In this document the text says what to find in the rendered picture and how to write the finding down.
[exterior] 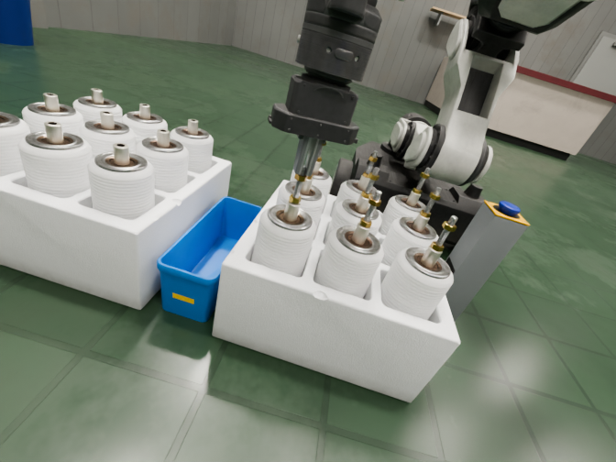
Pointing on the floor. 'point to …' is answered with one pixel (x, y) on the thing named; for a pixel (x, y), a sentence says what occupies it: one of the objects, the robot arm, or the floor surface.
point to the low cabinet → (539, 112)
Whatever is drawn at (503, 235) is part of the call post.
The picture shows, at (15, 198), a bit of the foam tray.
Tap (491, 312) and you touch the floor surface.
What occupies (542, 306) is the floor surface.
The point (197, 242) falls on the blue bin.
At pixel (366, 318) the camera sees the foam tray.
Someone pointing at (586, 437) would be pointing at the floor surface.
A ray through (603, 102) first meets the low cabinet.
